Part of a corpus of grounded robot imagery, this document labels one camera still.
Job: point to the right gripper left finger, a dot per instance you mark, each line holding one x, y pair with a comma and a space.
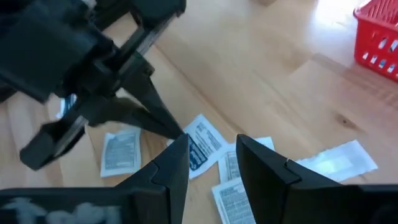
171, 171

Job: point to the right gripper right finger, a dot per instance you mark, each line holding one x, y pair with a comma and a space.
267, 168

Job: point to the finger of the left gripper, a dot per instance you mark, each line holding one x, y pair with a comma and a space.
118, 113
146, 96

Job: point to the white alcohol prep pad packet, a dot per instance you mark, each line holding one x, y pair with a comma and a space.
66, 104
206, 140
231, 202
230, 161
121, 154

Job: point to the white gauze pad packet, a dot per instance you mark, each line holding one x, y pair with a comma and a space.
335, 161

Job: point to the red plastic basket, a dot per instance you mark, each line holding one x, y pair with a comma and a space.
379, 37

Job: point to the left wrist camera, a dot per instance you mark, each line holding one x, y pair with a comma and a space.
46, 53

